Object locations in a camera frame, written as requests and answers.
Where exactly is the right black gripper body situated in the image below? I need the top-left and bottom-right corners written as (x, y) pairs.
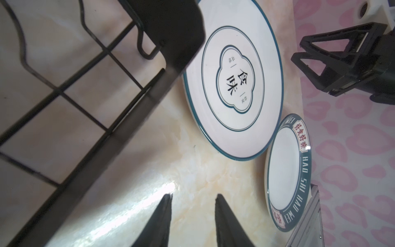
top-left (329, 30), bottom-right (395, 105)

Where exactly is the white plate blue clover outline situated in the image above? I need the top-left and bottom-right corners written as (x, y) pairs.
top-left (183, 1), bottom-right (284, 161)

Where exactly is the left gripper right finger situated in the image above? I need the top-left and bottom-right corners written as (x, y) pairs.
top-left (215, 194), bottom-right (254, 247)

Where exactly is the white plate dark lettered rim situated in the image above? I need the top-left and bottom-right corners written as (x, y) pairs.
top-left (264, 113), bottom-right (312, 232)

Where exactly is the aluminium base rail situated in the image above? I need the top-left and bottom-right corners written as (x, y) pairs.
top-left (286, 185), bottom-right (325, 247)

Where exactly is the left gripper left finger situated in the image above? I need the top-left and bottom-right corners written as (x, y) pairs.
top-left (132, 194), bottom-right (172, 247)

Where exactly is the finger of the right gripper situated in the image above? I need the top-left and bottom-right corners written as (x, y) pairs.
top-left (300, 22), bottom-right (387, 62)
top-left (291, 52), bottom-right (355, 93)

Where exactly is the black wire dish rack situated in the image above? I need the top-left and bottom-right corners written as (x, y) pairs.
top-left (1, 1), bottom-right (204, 247)

